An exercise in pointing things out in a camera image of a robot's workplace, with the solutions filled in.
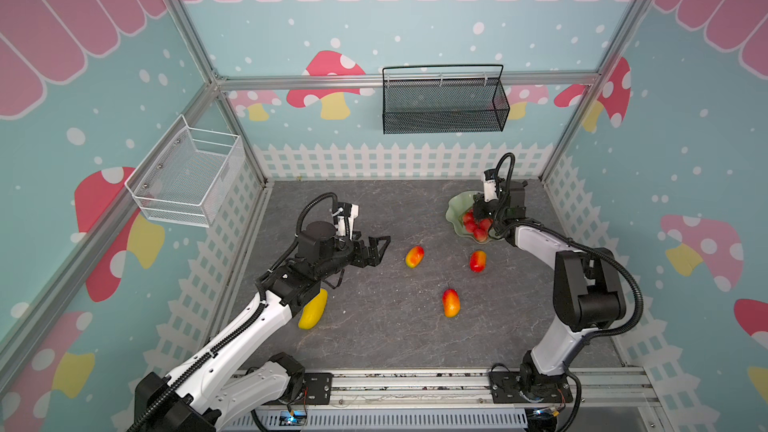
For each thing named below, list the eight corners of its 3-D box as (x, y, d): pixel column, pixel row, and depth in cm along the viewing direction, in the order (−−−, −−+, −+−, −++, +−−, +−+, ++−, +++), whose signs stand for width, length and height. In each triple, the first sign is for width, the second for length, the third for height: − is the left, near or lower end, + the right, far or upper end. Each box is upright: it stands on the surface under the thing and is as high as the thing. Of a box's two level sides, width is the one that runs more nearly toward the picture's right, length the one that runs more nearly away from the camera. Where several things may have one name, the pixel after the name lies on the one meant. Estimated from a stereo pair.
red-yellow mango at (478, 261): (470, 273, 97) (473, 267, 94) (467, 256, 101) (470, 250, 98) (486, 273, 97) (489, 267, 94) (482, 256, 101) (485, 250, 98)
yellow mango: (299, 327, 86) (295, 322, 82) (318, 292, 93) (314, 285, 89) (315, 333, 85) (311, 328, 82) (332, 296, 92) (329, 290, 88)
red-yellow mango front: (444, 317, 88) (446, 312, 84) (441, 293, 93) (443, 287, 89) (459, 317, 88) (462, 312, 84) (456, 293, 93) (458, 287, 89)
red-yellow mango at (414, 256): (401, 263, 99) (402, 256, 96) (415, 249, 103) (416, 242, 99) (412, 271, 97) (413, 265, 94) (426, 256, 101) (427, 250, 97)
